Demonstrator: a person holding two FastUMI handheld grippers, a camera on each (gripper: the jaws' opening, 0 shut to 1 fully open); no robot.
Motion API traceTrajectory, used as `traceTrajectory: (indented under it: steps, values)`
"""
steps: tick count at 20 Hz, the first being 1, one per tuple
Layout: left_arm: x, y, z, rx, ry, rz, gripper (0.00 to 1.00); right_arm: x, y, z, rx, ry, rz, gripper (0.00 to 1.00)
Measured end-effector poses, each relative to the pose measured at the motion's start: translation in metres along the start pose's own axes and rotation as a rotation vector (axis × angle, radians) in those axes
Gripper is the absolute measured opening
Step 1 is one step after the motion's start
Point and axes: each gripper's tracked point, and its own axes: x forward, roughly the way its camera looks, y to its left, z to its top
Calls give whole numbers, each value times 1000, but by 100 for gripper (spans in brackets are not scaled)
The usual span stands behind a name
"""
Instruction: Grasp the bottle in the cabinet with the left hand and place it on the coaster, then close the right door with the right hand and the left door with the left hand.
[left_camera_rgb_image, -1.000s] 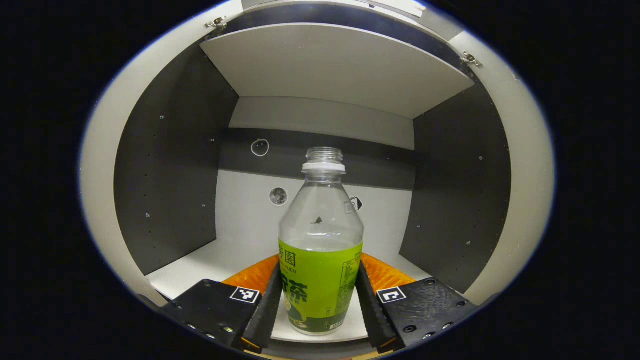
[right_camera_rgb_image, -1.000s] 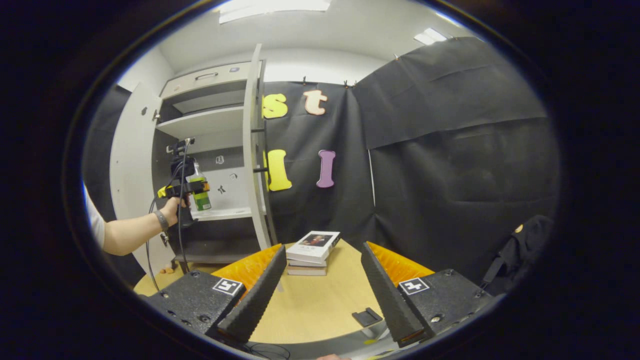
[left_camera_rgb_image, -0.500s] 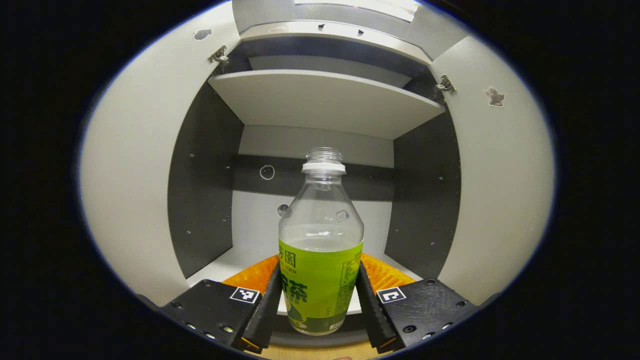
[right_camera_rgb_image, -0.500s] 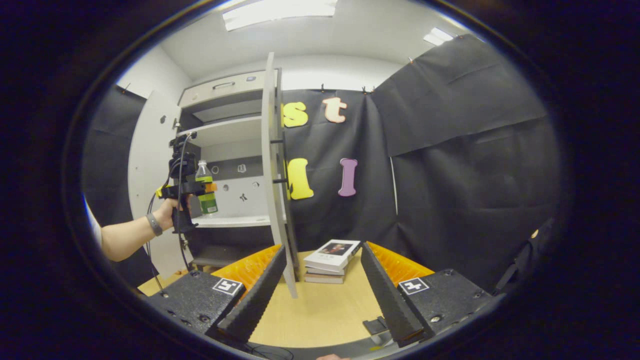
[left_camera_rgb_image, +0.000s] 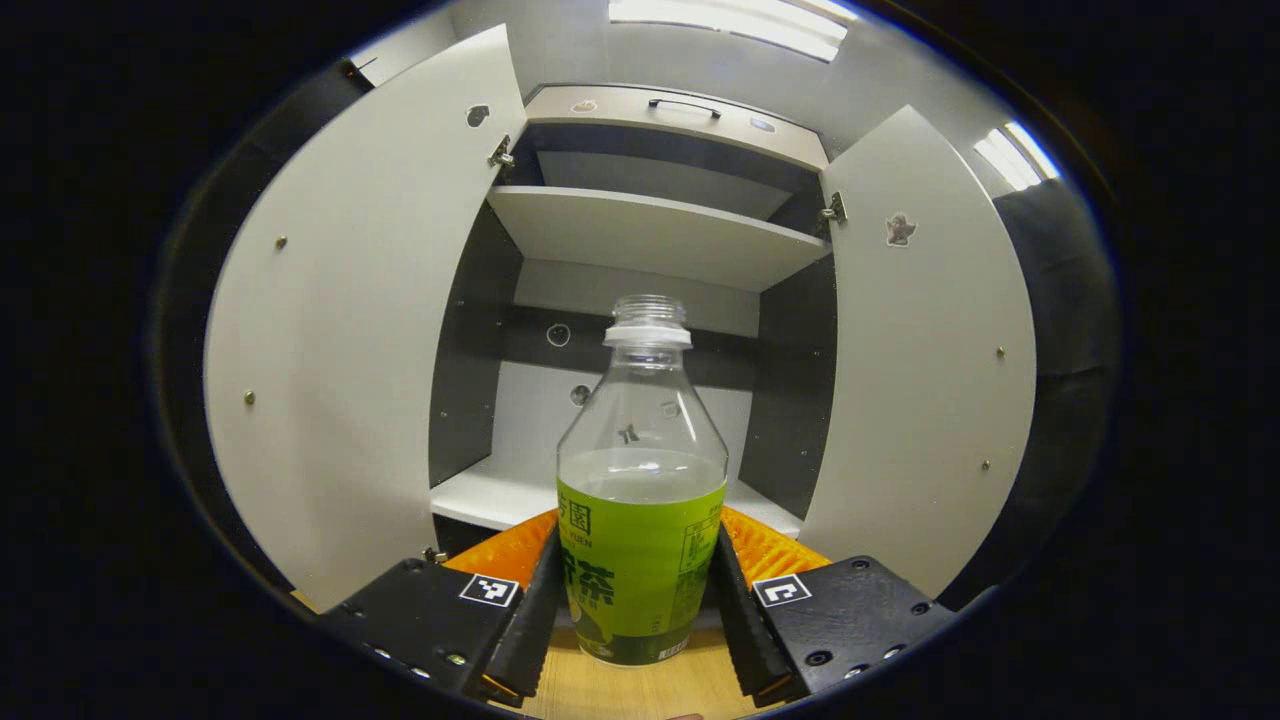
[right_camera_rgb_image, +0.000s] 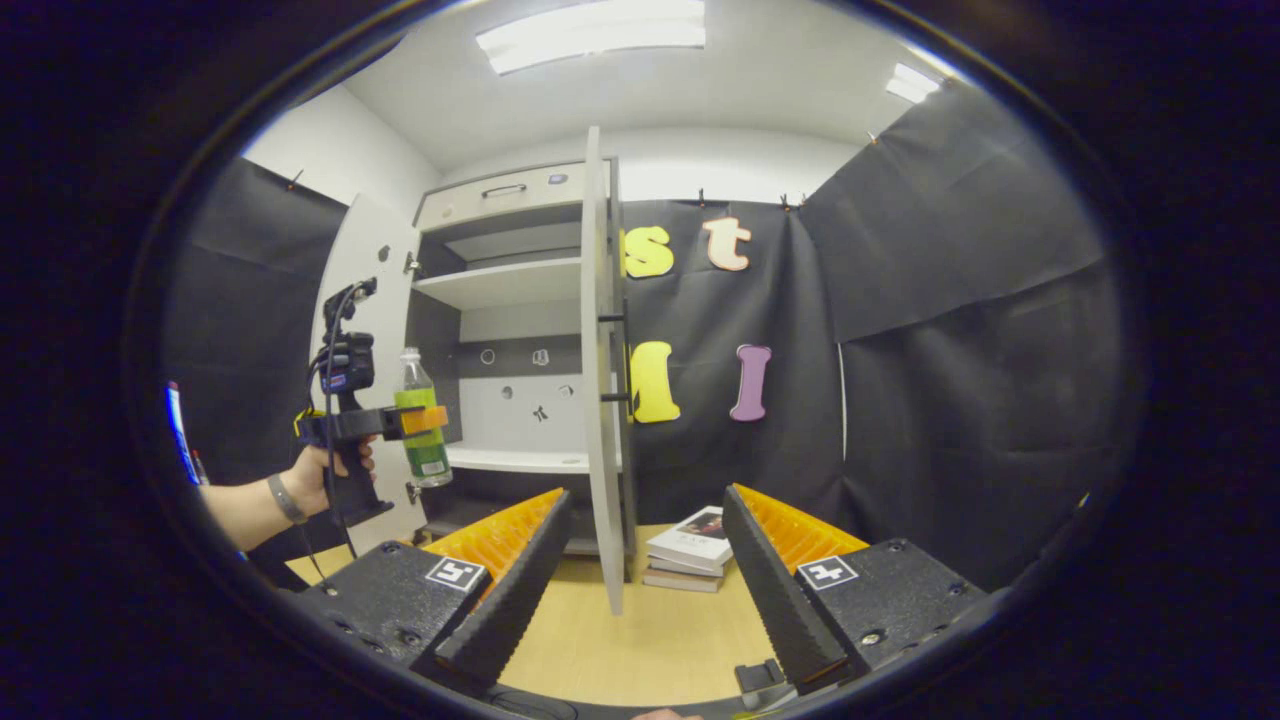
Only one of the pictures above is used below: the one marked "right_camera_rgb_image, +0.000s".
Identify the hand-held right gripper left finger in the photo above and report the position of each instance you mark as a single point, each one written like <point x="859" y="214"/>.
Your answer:
<point x="505" y="600"/>

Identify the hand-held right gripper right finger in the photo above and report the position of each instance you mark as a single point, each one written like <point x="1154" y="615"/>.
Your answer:
<point x="780" y="600"/>

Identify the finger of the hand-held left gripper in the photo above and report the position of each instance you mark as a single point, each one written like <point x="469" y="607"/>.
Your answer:
<point x="425" y="420"/>

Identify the green label bottle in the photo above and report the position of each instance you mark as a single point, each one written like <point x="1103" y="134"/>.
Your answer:
<point x="428" y="455"/>

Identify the grey white cabinet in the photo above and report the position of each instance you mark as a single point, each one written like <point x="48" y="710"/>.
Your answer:
<point x="520" y="280"/>

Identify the grey cabinet door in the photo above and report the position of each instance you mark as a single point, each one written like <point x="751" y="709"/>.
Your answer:
<point x="602" y="400"/>
<point x="375" y="250"/>

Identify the grey cabinet drawer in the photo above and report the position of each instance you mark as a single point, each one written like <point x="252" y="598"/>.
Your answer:
<point x="470" y="200"/>

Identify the grey wristband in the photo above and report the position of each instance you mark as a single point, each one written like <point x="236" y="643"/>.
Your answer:
<point x="286" y="498"/>

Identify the grey book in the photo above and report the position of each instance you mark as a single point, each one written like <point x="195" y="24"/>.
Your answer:
<point x="685" y="567"/>

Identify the brown book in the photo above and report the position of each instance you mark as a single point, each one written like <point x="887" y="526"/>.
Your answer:
<point x="680" y="581"/>

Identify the white book with photo cover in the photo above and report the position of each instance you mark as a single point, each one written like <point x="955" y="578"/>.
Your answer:
<point x="695" y="535"/>

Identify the computer monitor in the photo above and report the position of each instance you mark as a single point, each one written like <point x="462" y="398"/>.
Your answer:
<point x="180" y="430"/>

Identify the black backdrop cloth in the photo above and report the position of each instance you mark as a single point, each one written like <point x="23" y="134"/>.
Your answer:
<point x="950" y="350"/>

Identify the large ceiling light panel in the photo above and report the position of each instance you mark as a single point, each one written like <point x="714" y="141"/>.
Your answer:
<point x="590" y="35"/>

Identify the small ceiling light panel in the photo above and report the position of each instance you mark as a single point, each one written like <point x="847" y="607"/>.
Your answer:
<point x="912" y="83"/>

